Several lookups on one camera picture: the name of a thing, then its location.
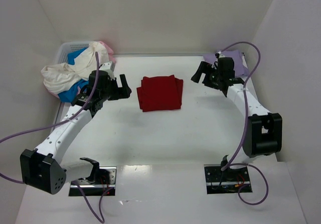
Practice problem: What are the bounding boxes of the red t shirt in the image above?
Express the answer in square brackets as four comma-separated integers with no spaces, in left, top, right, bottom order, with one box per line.
[136,75,184,112]

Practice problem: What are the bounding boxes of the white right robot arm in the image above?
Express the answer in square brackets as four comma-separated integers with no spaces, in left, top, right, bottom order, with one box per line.
[191,57,283,172]

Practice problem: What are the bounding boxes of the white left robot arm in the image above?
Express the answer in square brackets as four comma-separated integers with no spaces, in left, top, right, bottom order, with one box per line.
[20,70,132,194]

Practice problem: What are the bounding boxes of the folded purple t shirt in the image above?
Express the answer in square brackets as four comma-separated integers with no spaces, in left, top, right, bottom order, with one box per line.
[203,50,249,77]

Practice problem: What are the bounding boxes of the blue t shirt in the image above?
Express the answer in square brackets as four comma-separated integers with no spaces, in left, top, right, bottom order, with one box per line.
[58,48,88,103]

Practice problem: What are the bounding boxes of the cream white t shirt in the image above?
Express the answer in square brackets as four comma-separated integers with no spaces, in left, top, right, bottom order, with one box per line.
[41,41,114,95]

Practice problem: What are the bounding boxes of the white plastic laundry basket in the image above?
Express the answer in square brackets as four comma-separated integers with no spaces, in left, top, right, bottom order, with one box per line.
[53,41,90,64]

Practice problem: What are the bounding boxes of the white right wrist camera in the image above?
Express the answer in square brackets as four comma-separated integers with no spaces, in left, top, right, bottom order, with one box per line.
[215,51,226,59]

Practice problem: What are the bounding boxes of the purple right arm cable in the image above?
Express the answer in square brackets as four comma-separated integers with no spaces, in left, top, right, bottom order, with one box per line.
[217,41,269,205]

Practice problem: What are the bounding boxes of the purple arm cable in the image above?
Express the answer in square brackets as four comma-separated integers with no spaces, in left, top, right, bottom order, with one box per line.
[217,41,269,205]
[0,51,105,223]

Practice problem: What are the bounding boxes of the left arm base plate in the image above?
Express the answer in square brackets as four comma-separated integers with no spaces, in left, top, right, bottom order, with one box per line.
[76,166,117,196]

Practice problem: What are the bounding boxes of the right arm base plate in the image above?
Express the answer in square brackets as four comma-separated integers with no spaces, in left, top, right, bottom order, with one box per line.
[204,165,252,194]

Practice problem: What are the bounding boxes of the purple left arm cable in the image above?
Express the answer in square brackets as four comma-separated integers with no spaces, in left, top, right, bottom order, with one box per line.
[0,51,105,223]

